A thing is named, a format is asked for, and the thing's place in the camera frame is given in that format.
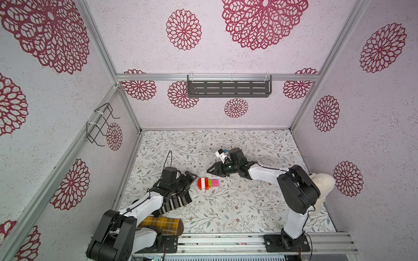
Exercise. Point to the red curved lego brick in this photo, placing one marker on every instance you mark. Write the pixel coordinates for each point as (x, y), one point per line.
(201, 185)

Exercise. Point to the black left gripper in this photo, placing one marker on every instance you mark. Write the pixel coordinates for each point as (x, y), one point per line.
(186, 182)

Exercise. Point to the white plush toy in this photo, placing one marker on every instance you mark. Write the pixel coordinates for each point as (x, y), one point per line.
(325, 184)

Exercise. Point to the yellow brown plaid sock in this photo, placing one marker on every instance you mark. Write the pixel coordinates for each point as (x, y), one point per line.
(168, 226)

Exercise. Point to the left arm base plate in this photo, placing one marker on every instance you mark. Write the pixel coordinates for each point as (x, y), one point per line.
(163, 244)

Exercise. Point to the dark grey wall shelf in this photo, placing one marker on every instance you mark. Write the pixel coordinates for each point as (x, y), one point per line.
(228, 88)

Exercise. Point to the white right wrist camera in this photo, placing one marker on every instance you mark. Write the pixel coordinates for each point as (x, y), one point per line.
(223, 155)

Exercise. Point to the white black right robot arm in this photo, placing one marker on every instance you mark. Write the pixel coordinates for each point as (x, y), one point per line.
(298, 189)

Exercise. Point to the pink lego brick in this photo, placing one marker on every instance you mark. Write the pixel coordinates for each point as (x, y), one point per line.
(215, 183)

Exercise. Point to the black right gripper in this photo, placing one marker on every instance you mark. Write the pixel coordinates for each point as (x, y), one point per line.
(222, 167)

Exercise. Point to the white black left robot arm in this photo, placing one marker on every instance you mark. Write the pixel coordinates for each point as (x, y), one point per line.
(117, 236)

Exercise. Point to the black white striped sock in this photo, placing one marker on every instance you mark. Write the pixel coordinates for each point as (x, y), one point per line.
(174, 203)

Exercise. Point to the black wire wall rack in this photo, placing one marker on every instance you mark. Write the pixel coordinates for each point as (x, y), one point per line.
(94, 128)

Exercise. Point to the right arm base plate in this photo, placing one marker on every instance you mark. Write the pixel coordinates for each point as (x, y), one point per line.
(284, 243)

